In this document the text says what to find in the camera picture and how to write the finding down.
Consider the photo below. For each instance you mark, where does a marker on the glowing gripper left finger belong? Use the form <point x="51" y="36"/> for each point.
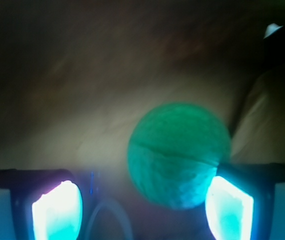
<point x="39" y="205"/>

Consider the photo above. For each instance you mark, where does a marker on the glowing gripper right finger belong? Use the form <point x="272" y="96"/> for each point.
<point x="247" y="202"/>

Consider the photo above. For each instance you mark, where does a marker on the brown paper lined box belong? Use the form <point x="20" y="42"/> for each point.
<point x="77" y="75"/>

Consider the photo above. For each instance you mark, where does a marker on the green dimpled foam ball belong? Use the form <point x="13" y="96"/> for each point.
<point x="174" y="152"/>

